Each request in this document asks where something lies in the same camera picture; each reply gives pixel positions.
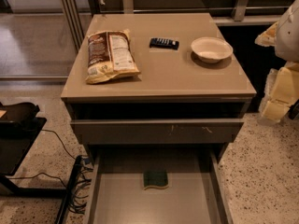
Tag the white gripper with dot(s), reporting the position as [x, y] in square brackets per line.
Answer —
[288, 36]

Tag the green and yellow sponge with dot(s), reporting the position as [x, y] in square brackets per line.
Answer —
[155, 180]

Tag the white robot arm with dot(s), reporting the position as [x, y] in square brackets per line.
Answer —
[286, 48]

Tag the grey drawer cabinet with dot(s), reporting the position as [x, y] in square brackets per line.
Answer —
[172, 84]

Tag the open grey middle drawer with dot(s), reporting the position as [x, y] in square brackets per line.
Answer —
[194, 194]

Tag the grey top drawer front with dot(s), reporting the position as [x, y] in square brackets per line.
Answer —
[156, 131]

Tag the white bowl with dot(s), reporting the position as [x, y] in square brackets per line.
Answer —
[211, 49]

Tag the black remote control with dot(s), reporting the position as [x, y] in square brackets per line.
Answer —
[163, 43]

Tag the brown and cream snack bag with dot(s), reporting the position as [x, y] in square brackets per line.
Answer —
[110, 57]

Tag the black power strip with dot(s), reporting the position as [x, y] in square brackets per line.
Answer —
[68, 192]

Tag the dark object on side table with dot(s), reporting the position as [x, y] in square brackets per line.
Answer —
[21, 113]

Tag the black side table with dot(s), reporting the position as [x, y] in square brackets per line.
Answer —
[15, 142]

